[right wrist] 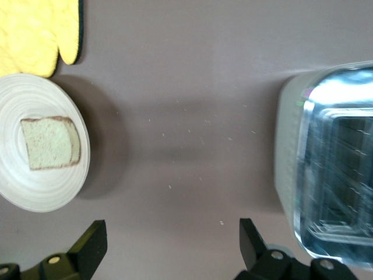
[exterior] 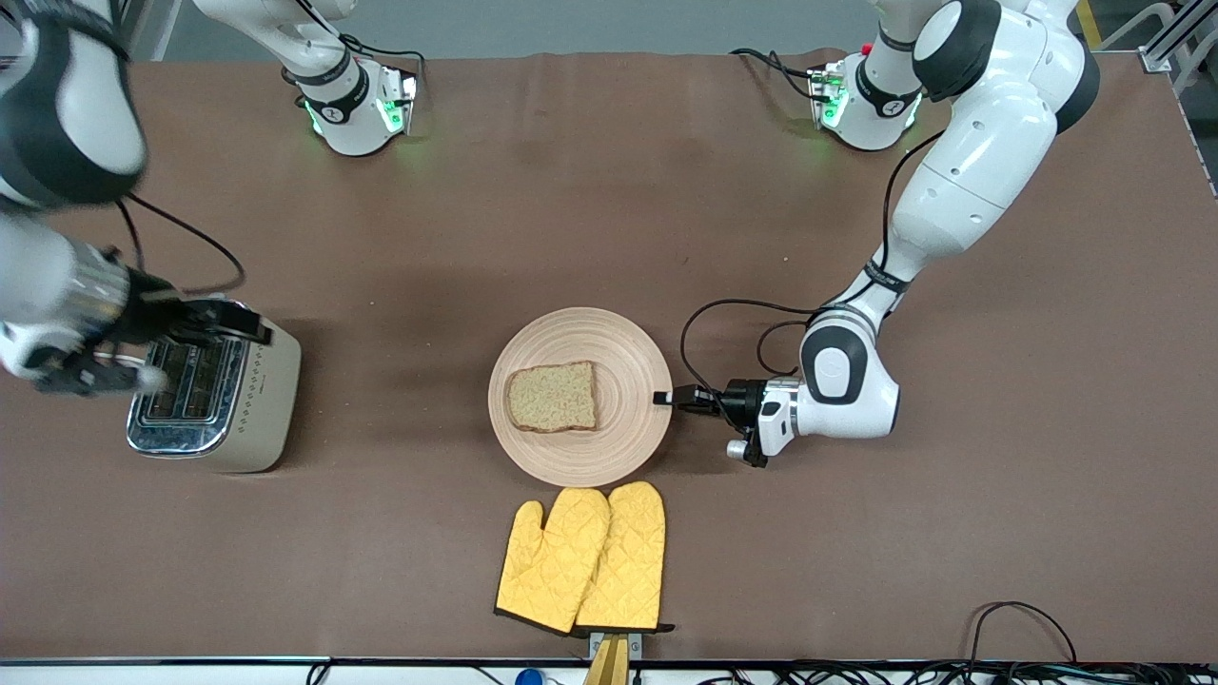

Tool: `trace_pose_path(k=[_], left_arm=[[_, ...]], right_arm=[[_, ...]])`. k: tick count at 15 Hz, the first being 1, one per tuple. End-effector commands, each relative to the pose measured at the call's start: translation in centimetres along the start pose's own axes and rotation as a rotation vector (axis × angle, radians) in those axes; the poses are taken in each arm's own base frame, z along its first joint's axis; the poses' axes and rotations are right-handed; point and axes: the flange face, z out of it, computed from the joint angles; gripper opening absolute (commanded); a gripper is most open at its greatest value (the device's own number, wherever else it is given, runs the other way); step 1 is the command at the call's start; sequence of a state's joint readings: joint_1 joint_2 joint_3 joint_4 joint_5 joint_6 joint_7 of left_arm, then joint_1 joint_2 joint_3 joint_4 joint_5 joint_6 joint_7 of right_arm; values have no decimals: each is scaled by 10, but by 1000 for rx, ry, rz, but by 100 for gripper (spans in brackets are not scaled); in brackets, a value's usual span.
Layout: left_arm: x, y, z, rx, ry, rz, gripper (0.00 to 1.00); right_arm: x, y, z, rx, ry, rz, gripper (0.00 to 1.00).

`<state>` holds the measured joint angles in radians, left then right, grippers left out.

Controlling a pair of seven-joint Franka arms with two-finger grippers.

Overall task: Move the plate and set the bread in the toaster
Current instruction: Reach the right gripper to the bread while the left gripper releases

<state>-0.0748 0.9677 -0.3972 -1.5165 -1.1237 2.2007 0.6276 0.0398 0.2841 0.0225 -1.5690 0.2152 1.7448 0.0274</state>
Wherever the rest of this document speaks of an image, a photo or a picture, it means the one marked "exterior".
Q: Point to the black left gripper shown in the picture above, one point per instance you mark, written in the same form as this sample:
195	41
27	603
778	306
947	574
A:
738	400

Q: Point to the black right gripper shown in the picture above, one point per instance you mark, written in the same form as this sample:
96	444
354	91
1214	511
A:
152	314

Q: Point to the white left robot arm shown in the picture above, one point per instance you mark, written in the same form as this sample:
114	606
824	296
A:
990	143

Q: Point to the large table cover mat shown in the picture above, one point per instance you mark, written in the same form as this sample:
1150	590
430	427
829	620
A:
476	238

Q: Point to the yellow quilted oven mitt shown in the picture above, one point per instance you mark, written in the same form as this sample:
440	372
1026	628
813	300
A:
547	571
628	561

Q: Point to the round wooden plate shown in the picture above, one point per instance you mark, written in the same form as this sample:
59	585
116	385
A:
623	381

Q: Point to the bread slice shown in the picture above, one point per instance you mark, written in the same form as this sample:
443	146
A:
552	397

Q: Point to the beige chrome toaster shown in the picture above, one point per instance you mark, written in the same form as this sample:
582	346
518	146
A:
262	400

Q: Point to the blue round object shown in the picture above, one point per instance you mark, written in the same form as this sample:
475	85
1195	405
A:
529	677

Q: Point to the metal bracket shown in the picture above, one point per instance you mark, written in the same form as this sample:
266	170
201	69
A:
636	645

